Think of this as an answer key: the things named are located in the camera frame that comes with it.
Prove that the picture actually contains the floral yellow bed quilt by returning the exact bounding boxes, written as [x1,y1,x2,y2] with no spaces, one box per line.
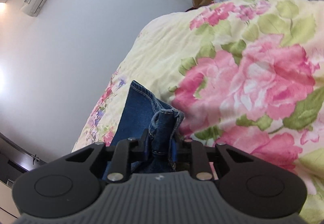
[74,0,323,223]

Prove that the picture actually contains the blue denim jeans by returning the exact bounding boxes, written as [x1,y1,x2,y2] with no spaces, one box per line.
[110,81,184,174]

